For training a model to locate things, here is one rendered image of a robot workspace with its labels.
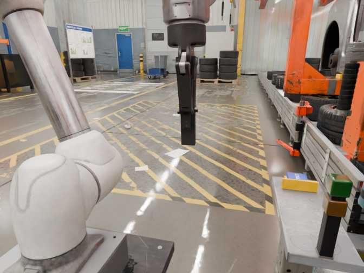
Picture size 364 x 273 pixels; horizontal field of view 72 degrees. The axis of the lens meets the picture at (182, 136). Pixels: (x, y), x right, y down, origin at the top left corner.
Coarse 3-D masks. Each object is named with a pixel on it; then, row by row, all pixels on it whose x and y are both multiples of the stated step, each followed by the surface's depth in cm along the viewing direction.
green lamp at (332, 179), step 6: (330, 174) 56; (336, 174) 56; (342, 174) 56; (330, 180) 55; (336, 180) 54; (342, 180) 53; (348, 180) 53; (330, 186) 55; (336, 186) 54; (342, 186) 53; (348, 186) 53; (330, 192) 55; (336, 192) 54; (342, 192) 54; (348, 192) 54
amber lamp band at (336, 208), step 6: (324, 198) 58; (324, 204) 58; (330, 204) 55; (336, 204) 55; (342, 204) 55; (324, 210) 57; (330, 210) 56; (336, 210) 55; (342, 210) 55; (336, 216) 56; (342, 216) 55
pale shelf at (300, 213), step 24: (288, 192) 89; (312, 192) 89; (288, 216) 76; (312, 216) 76; (288, 240) 66; (312, 240) 66; (336, 240) 66; (312, 264) 61; (336, 264) 60; (360, 264) 58
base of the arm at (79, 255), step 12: (84, 240) 65; (96, 240) 70; (72, 252) 61; (84, 252) 64; (12, 264) 62; (24, 264) 59; (36, 264) 58; (48, 264) 58; (60, 264) 59; (72, 264) 61
